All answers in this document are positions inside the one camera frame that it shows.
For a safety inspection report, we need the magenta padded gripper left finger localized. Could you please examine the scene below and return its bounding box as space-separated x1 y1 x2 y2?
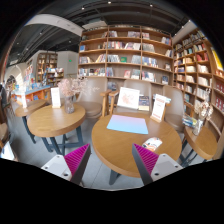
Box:
41 143 92 186

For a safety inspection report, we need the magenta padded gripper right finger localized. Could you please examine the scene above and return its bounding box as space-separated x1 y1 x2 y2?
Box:
131 143 184 186

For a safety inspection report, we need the white orange patterned mouse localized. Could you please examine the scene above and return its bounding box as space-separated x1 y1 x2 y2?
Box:
142 137 162 152

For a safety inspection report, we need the blue pink gradient mouse pad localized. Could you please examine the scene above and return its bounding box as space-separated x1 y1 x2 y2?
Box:
107 115 148 134

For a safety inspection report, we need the round wooden table front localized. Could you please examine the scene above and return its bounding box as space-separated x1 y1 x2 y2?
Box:
92 112 182 185

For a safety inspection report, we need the round wooden table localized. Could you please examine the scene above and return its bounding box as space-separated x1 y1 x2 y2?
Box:
92 112 182 185
181 126 217 166
27 103 86 155

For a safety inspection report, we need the round wooden table left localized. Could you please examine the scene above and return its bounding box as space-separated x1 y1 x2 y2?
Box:
27 103 86 155

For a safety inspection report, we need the beige armchair right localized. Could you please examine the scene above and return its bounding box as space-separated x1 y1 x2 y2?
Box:
163 85 184 132

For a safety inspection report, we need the beige armchair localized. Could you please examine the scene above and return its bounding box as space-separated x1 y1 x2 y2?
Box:
109 79 152 115
163 85 184 132
76 76 110 118

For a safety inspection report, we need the white red sign stand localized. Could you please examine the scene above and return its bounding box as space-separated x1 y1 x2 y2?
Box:
151 94 166 122

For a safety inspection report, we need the dark book on chair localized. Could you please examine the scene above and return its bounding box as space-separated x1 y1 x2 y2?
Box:
138 96 150 111

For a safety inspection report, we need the round wooden table right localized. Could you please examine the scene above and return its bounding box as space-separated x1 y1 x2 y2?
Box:
181 126 217 166

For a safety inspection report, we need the white picture display card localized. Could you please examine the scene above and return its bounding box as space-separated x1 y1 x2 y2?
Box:
117 87 140 109

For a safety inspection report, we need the beige armchair middle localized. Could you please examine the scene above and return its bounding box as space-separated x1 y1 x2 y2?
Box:
109 79 152 115

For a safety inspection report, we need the white sign card left table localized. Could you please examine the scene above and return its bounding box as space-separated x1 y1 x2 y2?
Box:
51 87 61 108

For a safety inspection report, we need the beige armchair left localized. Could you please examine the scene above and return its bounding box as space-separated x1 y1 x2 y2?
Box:
76 76 110 118

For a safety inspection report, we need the small round table far left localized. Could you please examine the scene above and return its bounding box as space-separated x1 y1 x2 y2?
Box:
15 99 46 143

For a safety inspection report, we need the glass vase with dried flowers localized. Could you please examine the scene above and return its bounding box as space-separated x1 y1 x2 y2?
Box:
58 78 87 114

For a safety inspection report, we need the orange book display counter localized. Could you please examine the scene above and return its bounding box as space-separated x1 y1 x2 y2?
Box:
11 85 51 104

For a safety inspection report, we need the glass vase right table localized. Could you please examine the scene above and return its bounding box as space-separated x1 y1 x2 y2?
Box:
193 89 213 136

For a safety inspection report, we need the distant wooden bookshelf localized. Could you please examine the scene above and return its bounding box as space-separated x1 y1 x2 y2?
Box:
36 53 64 87

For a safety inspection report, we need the large wooden bookshelf back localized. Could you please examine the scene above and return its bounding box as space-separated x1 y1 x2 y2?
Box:
78 25 174 86

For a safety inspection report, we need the wooden bookshelf right wall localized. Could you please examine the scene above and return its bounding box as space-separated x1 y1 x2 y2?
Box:
172 28 224 141

